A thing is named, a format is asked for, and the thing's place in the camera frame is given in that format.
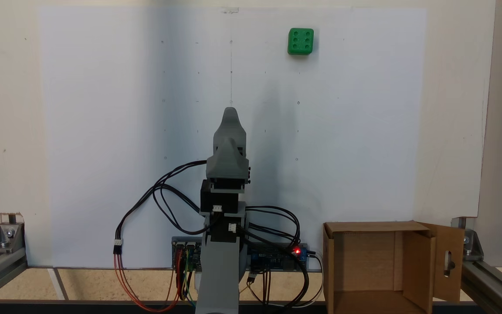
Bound orange wires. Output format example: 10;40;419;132
114;254;183;313

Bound coloured jumper wire bundle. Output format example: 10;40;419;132
180;249;197;307

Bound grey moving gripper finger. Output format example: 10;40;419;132
206;138;250;179

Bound blue power converter board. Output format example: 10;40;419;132
246;242;309;272

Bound white paper sheet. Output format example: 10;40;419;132
37;6;428;269

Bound aluminium corner bracket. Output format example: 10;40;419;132
0;213;26;254
451;217;483;262

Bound black cable with white connector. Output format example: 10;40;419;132
113;183;202;256

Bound black servo cable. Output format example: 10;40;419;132
238;206;310;308
152;160;217;236

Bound white power cable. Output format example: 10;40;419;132
277;251;325;308

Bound controller board with jumper wires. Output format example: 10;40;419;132
172;237;203;270

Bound brown cardboard box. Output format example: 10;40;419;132
323;220;465;314

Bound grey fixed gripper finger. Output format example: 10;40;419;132
213;107;248;158

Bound green dice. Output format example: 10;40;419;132
288;28;315;56

